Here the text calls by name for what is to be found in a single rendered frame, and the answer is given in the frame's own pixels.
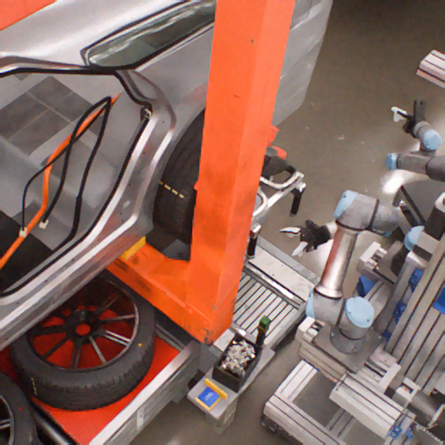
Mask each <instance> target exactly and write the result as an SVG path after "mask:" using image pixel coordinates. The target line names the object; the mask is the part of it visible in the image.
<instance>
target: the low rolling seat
mask: <svg viewBox="0 0 445 445"><path fill-rule="evenodd" d="M443 193H445V182H442V181H436V180H433V179H430V178H429V179H424V180H420V181H415V182H411V183H403V184H402V186H401V187H400V188H399V189H398V191H397V193H396V196H395V200H393V202H392V204H391V205H392V206H393V207H395V208H396V210H397V211H398V212H399V215H400V218H401V220H400V224H399V227H400V228H401V230H402V232H403V234H404V235H405V236H406V235H407V234H408V232H409V231H410V230H411V229H412V228H414V227H418V226H423V227H424V226H425V224H426V222H427V220H428V219H429V216H430V214H431V212H432V210H433V208H434V206H435V202H436V201H437V199H439V198H440V196H441V195H442V194H443ZM401 200H403V202H401Z"/></svg>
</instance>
